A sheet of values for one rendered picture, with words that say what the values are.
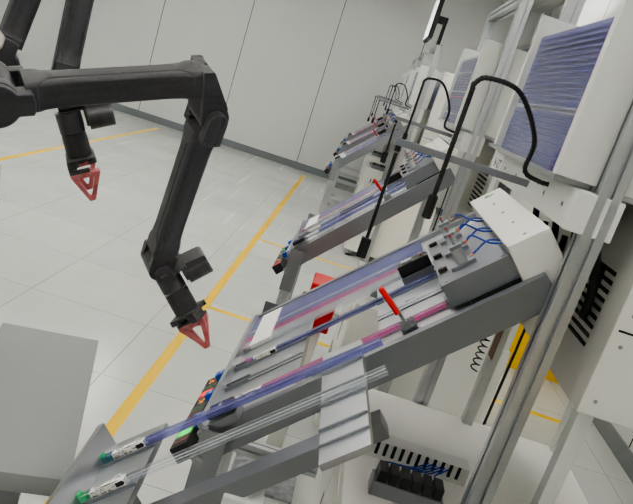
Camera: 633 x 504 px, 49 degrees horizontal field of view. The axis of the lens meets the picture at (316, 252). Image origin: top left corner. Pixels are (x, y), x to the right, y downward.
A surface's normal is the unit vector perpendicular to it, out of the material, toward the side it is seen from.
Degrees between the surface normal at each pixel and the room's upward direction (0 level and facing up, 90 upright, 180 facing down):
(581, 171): 90
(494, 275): 90
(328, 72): 90
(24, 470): 0
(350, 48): 90
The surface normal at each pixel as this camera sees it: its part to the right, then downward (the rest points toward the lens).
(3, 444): 0.30, -0.92
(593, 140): -0.08, 0.23
